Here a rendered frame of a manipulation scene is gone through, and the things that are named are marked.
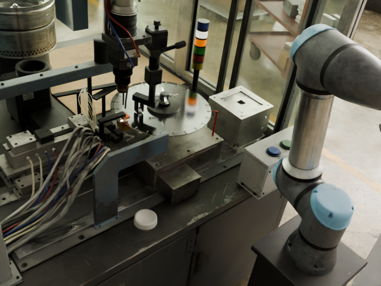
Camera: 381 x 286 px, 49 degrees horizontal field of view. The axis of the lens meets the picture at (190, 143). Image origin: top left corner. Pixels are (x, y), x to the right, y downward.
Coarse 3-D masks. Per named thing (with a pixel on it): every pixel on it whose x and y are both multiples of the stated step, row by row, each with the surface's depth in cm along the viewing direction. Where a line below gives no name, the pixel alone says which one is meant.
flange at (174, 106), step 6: (168, 102) 140; (174, 102) 143; (150, 108) 138; (156, 108) 139; (162, 108) 139; (168, 108) 139; (174, 108) 140; (156, 114) 137; (162, 114) 137; (168, 114) 137; (174, 114) 139
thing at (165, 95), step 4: (160, 92) 139; (164, 92) 139; (156, 96) 138; (160, 96) 138; (164, 96) 138; (168, 96) 139; (172, 96) 140; (176, 96) 140; (160, 100) 139; (164, 100) 136
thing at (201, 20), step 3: (201, 18) 154; (198, 21) 152; (201, 21) 152; (204, 21) 152; (207, 21) 152; (198, 24) 152; (201, 24) 151; (204, 24) 151; (207, 24) 152; (198, 27) 152; (201, 27) 152; (204, 27) 152; (207, 27) 152; (201, 30) 152; (204, 30) 153; (207, 30) 153
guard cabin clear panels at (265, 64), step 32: (96, 0) 225; (160, 0) 199; (224, 0) 168; (256, 0) 155; (288, 0) 145; (64, 32) 222; (96, 32) 235; (224, 32) 173; (256, 32) 160; (288, 32) 149; (256, 64) 165; (288, 64) 153
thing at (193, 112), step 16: (128, 96) 144; (192, 96) 149; (128, 112) 137; (144, 112) 138; (192, 112) 141; (208, 112) 142; (144, 128) 131; (160, 128) 132; (176, 128) 133; (192, 128) 134
